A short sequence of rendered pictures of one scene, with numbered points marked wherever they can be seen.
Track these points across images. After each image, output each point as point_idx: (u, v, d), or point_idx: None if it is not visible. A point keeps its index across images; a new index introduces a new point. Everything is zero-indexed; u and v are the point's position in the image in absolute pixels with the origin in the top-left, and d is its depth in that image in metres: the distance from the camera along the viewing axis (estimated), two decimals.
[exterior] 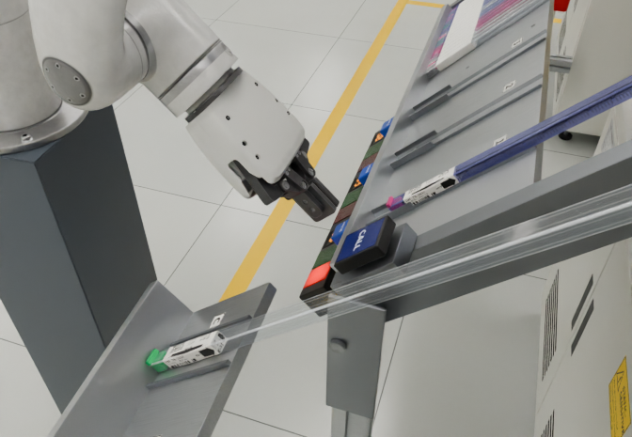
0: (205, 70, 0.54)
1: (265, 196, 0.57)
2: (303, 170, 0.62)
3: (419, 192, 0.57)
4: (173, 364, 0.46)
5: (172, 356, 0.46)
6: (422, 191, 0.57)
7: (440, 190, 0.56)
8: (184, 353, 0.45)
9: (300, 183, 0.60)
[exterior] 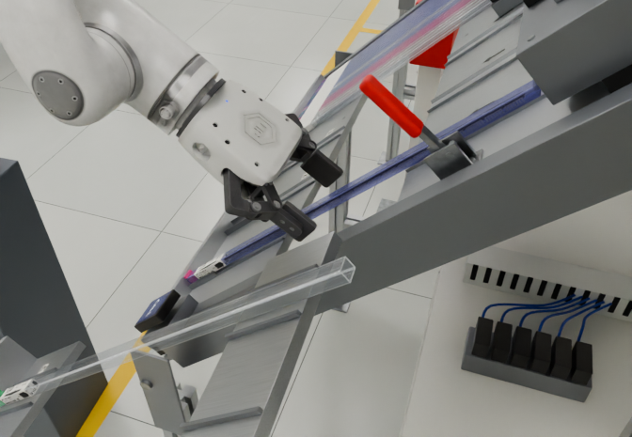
0: None
1: None
2: None
3: (202, 270, 0.76)
4: (7, 401, 0.63)
5: (5, 397, 0.63)
6: (204, 269, 0.75)
7: (215, 269, 0.75)
8: (10, 395, 0.62)
9: (295, 155, 0.67)
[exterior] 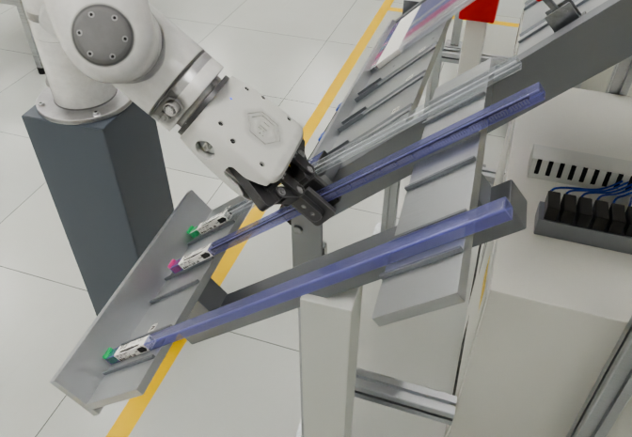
0: None
1: None
2: None
3: (188, 259, 0.74)
4: (202, 230, 0.83)
5: (202, 226, 0.83)
6: (189, 258, 0.74)
7: (201, 259, 0.74)
8: (209, 223, 0.82)
9: (293, 177, 0.64)
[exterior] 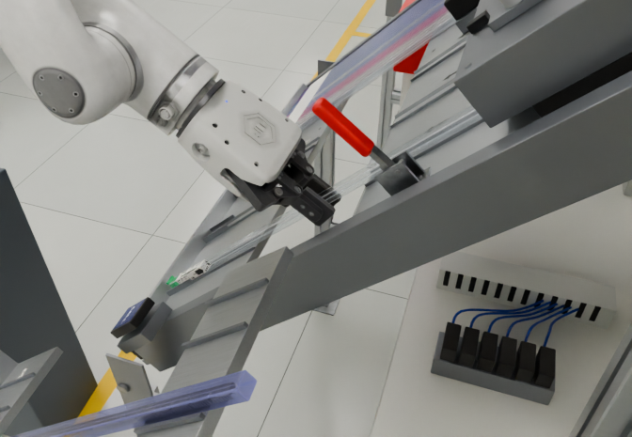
0: None
1: None
2: None
3: None
4: (181, 282, 0.79)
5: (181, 277, 0.78)
6: None
7: None
8: (187, 273, 0.77)
9: (293, 178, 0.65)
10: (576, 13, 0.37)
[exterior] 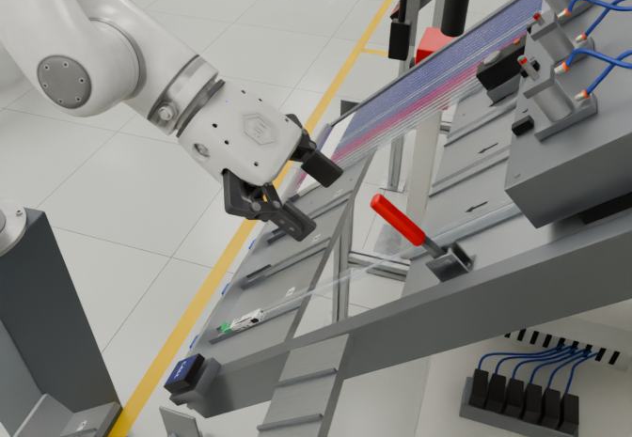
0: None
1: None
2: None
3: None
4: (236, 329, 0.82)
5: (235, 324, 0.81)
6: None
7: None
8: (242, 322, 0.80)
9: (295, 155, 0.67)
10: (620, 143, 0.42)
